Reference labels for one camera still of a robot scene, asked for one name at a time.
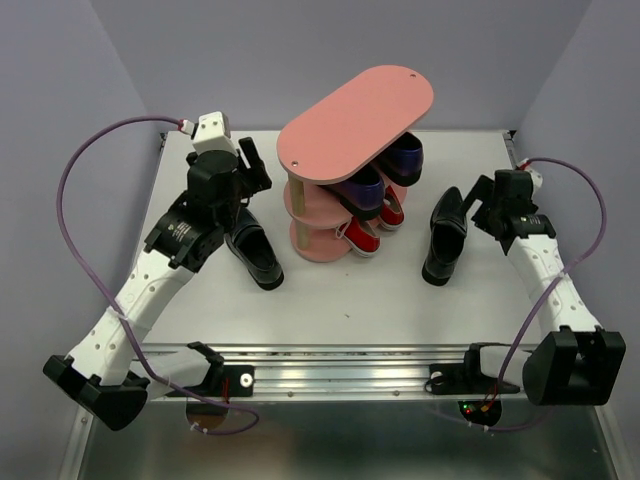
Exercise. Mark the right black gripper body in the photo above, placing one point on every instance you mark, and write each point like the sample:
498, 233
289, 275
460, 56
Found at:
483, 219

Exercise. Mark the pink three-tier shoe shelf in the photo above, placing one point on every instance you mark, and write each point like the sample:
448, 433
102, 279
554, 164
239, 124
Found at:
337, 137

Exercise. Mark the aluminium mounting rail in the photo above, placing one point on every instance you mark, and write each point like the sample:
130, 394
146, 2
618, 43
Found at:
323, 373

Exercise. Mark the purple loafer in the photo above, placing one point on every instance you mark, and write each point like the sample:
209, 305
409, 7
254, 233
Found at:
362, 194
402, 160

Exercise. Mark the black loafer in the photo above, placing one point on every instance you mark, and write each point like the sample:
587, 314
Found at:
249, 243
448, 227

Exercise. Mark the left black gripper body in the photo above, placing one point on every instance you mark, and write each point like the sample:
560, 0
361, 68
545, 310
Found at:
229, 218

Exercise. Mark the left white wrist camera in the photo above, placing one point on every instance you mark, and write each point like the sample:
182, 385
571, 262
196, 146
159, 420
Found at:
210, 133

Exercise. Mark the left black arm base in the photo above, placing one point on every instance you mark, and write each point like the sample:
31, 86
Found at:
222, 379

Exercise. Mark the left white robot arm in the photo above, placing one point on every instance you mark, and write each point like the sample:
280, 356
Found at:
107, 373

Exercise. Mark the red sneaker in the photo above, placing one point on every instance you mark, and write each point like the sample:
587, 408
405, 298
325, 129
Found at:
360, 236
392, 215

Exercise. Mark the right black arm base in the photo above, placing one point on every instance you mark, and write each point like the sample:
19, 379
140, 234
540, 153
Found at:
478, 372

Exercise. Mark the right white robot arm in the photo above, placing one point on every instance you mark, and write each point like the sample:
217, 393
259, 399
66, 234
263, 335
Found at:
562, 355

